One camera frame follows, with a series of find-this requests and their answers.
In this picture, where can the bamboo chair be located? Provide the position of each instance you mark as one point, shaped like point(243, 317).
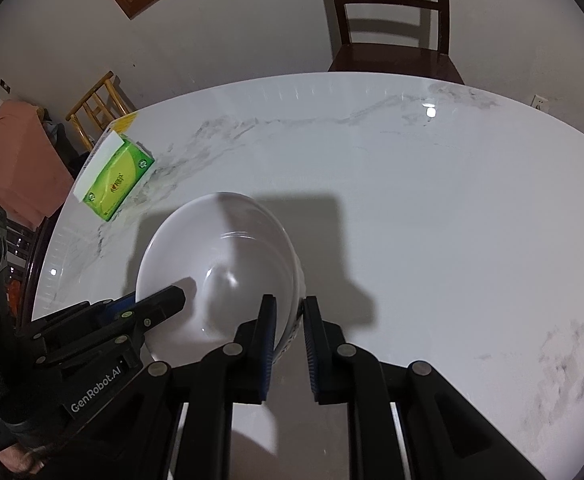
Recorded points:
point(103, 91)

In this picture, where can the pink cloth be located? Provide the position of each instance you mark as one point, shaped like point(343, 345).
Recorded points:
point(22, 160)

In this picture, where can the dark wall switch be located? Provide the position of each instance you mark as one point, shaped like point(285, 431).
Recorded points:
point(5, 85)

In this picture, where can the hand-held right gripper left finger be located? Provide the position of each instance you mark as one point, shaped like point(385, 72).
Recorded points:
point(269, 340)

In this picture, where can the green tissue box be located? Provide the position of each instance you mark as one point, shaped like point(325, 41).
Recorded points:
point(122, 180)

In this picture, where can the white wall socket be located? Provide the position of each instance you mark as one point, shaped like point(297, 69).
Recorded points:
point(539, 102)

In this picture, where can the dark wooden chair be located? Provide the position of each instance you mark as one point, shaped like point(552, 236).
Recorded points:
point(397, 60)

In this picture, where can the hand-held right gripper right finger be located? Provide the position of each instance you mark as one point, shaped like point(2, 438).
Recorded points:
point(309, 345)

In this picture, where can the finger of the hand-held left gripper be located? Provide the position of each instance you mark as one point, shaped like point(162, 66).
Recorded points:
point(157, 307)
point(117, 307)

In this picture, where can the white bowl with blue cartoon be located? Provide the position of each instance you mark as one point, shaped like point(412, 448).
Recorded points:
point(222, 240)

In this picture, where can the person's left hand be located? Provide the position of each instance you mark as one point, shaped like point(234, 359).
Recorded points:
point(19, 462)

